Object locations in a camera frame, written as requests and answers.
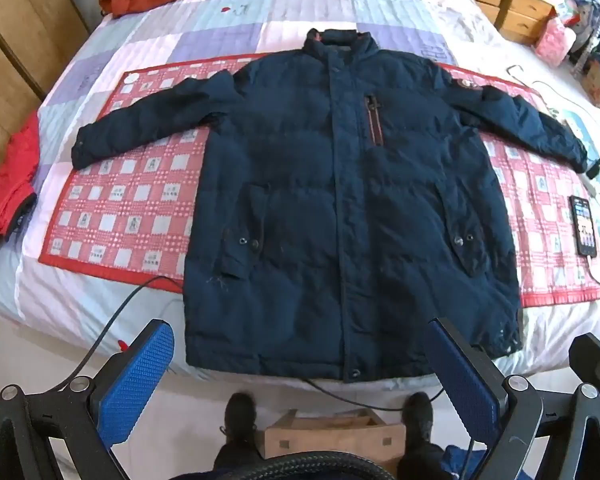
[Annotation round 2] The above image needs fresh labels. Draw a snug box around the pile of household clutter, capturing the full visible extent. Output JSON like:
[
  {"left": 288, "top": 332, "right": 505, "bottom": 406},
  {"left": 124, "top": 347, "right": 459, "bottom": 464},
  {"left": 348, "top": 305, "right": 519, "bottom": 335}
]
[{"left": 555, "top": 0, "right": 600, "bottom": 111}]

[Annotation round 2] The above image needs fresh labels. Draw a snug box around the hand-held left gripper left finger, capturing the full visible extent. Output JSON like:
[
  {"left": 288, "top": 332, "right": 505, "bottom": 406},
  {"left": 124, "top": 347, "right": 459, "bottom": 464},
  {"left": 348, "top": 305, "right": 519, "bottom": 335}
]
[{"left": 0, "top": 319, "right": 175, "bottom": 480}]

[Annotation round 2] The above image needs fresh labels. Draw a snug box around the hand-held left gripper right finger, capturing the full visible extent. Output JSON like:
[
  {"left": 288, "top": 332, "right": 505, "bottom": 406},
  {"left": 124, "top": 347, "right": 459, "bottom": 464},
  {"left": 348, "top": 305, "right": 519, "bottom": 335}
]
[{"left": 426, "top": 317, "right": 600, "bottom": 480}]

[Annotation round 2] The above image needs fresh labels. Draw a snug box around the navy floral clothing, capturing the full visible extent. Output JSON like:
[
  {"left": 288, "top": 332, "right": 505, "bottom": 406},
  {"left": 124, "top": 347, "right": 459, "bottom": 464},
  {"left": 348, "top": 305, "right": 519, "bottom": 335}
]
[{"left": 440, "top": 444, "right": 486, "bottom": 480}]

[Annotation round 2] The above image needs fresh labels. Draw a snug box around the red garment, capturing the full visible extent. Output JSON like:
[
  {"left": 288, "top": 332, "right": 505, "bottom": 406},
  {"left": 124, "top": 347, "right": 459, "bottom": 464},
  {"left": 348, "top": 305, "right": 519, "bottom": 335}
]
[{"left": 0, "top": 110, "right": 41, "bottom": 268}]

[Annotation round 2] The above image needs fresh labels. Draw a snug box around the pink bag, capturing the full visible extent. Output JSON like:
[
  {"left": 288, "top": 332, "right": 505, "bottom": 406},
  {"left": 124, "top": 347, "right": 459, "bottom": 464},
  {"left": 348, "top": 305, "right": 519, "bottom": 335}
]
[{"left": 535, "top": 16, "right": 576, "bottom": 68}]

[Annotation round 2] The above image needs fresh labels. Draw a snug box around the person's right black shoe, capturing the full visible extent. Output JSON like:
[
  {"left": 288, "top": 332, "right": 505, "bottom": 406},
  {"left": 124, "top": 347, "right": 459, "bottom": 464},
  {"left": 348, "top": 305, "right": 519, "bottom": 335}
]
[{"left": 401, "top": 391, "right": 435, "bottom": 453}]

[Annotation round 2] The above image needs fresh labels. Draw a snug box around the pastel patchwork bed sheet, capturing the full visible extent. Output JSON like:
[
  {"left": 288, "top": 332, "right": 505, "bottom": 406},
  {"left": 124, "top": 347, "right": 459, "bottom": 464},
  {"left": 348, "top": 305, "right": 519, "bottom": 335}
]
[{"left": 0, "top": 0, "right": 600, "bottom": 396}]

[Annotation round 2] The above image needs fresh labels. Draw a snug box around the navy padded jacket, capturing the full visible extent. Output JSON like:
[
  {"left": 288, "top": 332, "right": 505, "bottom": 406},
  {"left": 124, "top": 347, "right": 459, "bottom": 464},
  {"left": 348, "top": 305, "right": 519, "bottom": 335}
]
[{"left": 71, "top": 27, "right": 600, "bottom": 383}]

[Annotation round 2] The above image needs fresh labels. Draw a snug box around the wooden wardrobe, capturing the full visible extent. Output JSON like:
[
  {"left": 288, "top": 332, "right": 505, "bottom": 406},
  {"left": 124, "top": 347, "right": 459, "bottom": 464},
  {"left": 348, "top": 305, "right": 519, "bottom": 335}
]
[{"left": 0, "top": 0, "right": 91, "bottom": 201}]

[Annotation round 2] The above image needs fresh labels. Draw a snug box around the red checked mat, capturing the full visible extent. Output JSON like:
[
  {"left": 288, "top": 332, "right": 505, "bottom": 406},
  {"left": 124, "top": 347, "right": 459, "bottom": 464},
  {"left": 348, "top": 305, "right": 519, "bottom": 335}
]
[{"left": 37, "top": 57, "right": 600, "bottom": 308}]

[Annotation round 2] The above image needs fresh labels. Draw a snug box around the thin black cable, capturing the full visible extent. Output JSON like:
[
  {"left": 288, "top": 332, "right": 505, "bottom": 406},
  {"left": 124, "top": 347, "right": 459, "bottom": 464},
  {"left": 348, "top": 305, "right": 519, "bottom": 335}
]
[{"left": 52, "top": 275, "right": 446, "bottom": 413}]

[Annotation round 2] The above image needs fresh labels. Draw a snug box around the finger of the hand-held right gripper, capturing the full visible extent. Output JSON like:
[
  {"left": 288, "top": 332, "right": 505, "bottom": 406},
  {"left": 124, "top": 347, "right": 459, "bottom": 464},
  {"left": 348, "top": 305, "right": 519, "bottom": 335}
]
[{"left": 569, "top": 332, "right": 600, "bottom": 411}]

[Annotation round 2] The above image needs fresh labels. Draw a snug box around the black braided cable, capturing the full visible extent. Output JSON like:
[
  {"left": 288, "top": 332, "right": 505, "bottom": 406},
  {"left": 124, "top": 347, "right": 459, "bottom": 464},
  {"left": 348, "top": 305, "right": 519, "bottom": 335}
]
[{"left": 220, "top": 451, "right": 398, "bottom": 480}]

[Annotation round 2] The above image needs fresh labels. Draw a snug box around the black smartphone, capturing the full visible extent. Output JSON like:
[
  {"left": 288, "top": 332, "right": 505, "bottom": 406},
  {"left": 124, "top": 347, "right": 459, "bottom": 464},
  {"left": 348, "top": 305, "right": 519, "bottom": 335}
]
[{"left": 569, "top": 195, "right": 600, "bottom": 257}]

